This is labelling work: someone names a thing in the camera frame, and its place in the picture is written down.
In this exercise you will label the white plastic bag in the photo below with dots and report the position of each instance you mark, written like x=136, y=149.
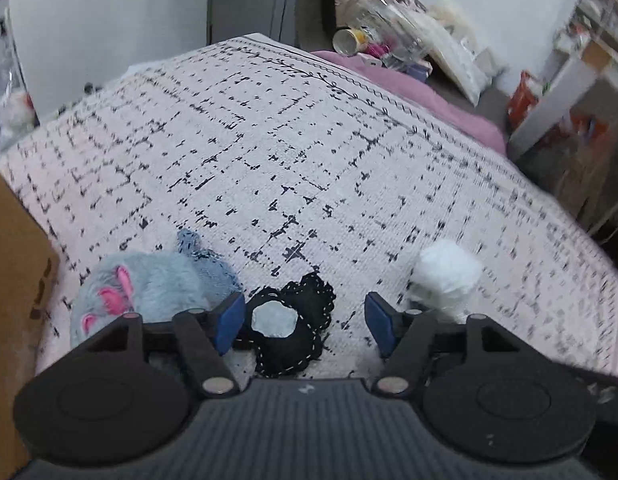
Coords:
x=454, y=55

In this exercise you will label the pink bed sheet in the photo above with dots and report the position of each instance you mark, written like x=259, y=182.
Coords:
x=414, y=92

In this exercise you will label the blue denim stitched patch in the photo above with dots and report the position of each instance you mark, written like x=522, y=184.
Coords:
x=211, y=270

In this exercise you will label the grey plush mouse toy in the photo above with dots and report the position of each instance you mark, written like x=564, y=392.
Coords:
x=139, y=290

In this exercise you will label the brown cardboard box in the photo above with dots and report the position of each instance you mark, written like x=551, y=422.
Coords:
x=14, y=310

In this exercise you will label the red snack packet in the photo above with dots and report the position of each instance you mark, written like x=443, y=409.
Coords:
x=523, y=95

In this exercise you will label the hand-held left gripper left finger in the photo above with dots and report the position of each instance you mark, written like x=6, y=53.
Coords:
x=228, y=319

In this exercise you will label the yellow paper cup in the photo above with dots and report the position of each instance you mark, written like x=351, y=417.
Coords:
x=350, y=41

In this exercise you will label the white fluffy cloth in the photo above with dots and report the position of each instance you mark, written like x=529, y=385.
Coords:
x=451, y=12

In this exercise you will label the black felt flower patch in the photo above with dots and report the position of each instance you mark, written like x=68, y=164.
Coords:
x=294, y=320

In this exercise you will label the white fluffy plush toy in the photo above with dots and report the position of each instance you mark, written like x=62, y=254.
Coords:
x=446, y=272

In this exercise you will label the clear plastic water bottle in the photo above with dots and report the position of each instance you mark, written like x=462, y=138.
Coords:
x=389, y=20

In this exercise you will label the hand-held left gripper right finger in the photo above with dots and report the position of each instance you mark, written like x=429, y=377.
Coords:
x=380, y=321

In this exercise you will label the black-patterned white blanket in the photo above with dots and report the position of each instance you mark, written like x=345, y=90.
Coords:
x=289, y=170

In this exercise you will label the white shelf rack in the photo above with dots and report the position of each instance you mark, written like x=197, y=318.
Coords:
x=574, y=85

